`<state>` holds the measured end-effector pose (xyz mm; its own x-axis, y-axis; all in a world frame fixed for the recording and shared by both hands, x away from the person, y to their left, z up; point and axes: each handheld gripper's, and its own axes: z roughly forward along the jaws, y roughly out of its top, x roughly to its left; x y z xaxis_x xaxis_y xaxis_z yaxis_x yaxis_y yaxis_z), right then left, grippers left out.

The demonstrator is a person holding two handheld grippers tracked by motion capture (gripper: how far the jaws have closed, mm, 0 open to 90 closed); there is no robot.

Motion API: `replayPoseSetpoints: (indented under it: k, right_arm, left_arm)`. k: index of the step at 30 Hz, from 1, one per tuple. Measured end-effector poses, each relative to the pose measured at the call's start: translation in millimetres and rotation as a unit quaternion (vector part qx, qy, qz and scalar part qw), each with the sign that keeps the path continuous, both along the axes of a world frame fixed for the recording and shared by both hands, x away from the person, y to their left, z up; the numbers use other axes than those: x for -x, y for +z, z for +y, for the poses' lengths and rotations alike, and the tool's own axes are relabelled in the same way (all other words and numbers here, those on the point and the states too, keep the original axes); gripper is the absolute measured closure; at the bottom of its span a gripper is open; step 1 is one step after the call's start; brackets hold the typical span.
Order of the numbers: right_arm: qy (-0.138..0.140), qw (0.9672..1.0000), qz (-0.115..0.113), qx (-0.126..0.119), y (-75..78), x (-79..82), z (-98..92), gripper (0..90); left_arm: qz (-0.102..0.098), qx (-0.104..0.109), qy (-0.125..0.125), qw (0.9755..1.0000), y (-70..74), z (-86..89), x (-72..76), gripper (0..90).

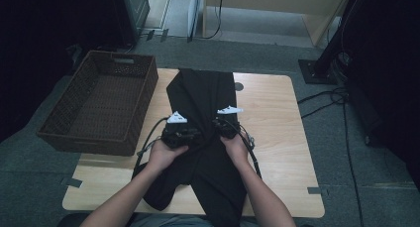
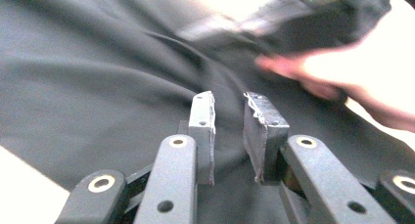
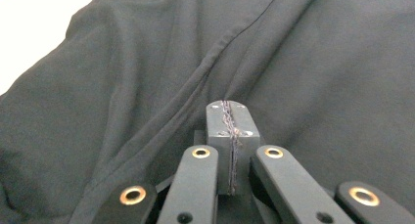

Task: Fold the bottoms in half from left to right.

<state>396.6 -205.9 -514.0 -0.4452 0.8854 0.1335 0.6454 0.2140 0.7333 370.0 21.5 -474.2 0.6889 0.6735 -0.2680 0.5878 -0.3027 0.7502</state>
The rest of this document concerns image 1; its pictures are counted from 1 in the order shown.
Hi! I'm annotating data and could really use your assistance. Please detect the long black floor cable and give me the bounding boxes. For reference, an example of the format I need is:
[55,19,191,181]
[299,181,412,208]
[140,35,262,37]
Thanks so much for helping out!
[341,97,366,227]

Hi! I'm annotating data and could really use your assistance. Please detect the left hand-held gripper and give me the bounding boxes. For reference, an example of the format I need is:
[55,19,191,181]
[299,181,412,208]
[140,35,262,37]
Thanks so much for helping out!
[160,110,202,150]

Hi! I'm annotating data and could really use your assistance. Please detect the dark curtain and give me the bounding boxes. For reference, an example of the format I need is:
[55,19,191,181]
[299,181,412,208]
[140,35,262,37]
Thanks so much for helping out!
[340,0,420,191]
[0,0,127,142]

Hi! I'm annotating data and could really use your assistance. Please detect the hanging black cable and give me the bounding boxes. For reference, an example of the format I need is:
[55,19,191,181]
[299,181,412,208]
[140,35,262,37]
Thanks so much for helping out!
[201,0,225,41]

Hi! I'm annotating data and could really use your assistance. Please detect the brown woven basket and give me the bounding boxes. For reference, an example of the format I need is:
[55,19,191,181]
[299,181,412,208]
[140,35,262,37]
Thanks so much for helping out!
[36,50,159,157]

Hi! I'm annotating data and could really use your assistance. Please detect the person's right hand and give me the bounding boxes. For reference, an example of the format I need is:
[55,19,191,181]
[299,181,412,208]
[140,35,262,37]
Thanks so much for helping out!
[220,132,252,168]

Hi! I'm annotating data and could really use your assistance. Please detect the person's grey clothing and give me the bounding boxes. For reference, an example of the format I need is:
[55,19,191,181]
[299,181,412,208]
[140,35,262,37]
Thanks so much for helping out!
[128,213,212,227]

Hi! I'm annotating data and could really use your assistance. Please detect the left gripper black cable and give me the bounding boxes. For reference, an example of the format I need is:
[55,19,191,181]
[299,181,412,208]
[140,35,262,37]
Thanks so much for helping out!
[132,117,169,180]

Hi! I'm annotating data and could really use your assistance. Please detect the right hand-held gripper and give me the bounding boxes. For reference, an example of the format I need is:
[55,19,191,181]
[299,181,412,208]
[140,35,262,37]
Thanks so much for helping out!
[212,105,245,140]

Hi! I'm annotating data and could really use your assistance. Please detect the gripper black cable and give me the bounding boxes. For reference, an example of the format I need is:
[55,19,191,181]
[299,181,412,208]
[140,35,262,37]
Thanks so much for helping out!
[132,117,169,180]
[216,119,263,179]

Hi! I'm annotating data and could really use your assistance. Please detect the black stand base plate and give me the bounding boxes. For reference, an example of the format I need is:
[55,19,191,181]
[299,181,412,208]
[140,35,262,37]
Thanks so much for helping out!
[297,58,340,86]

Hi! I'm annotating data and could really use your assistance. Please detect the black stand pole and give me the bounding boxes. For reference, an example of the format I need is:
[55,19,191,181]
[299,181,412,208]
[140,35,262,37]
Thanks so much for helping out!
[313,0,360,77]

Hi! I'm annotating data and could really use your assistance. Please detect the black pants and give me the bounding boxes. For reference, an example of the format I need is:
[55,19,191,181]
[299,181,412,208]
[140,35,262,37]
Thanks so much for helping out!
[132,67,249,227]

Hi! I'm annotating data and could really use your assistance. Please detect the person's left hand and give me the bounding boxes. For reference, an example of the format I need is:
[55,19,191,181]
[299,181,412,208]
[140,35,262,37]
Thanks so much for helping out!
[147,141,190,174]

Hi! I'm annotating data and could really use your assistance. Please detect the white panel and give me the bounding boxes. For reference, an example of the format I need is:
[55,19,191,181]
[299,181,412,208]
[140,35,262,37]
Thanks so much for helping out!
[187,0,203,43]

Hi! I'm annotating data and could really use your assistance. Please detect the black cabinet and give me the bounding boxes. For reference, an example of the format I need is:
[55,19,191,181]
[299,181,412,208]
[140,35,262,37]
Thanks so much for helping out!
[110,0,152,48]

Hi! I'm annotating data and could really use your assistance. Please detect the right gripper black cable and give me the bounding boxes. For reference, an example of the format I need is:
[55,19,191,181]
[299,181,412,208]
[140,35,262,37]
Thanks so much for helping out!
[216,119,263,179]

